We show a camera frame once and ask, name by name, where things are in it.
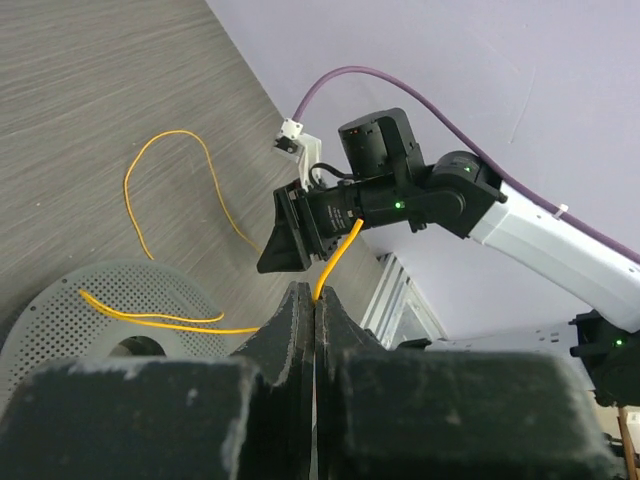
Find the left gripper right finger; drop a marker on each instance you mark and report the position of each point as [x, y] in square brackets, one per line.
[411, 414]

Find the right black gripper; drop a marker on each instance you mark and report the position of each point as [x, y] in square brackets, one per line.
[308, 226]

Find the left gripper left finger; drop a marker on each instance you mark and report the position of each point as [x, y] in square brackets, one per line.
[247, 415]

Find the grey perforated cable spool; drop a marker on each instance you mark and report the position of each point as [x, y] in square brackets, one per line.
[94, 311]

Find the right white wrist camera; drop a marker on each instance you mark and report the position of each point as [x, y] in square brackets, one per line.
[304, 149]

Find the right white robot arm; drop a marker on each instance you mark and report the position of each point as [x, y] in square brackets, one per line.
[389, 182]

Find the aluminium rail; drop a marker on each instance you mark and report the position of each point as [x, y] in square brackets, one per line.
[397, 313]

